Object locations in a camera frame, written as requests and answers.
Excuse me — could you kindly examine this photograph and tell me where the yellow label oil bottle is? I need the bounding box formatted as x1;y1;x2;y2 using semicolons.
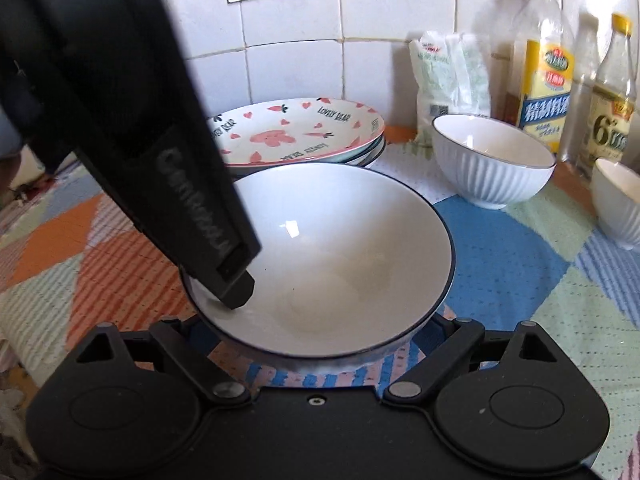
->
503;0;575;153

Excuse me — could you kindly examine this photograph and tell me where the white bowl black rim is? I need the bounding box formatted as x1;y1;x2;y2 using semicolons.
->
191;162;456;373

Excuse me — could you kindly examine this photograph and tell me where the white ribbed bowl large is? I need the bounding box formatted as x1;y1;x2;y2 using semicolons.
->
432;114;556;210

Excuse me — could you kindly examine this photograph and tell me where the colourful patchwork table mat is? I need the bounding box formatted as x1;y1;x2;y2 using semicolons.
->
0;123;640;480

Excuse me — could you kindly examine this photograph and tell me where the pink rabbit carrot plate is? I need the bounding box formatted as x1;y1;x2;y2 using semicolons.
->
208;96;385;172

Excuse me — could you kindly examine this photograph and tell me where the vinegar bottle yellow cap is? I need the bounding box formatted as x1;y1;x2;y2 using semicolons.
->
577;13;637;179

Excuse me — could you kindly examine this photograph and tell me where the brown sauce bottle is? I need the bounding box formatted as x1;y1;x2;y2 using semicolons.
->
474;0;526;124

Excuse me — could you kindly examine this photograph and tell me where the white green food bag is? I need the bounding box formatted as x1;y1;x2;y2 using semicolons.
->
409;30;491;148

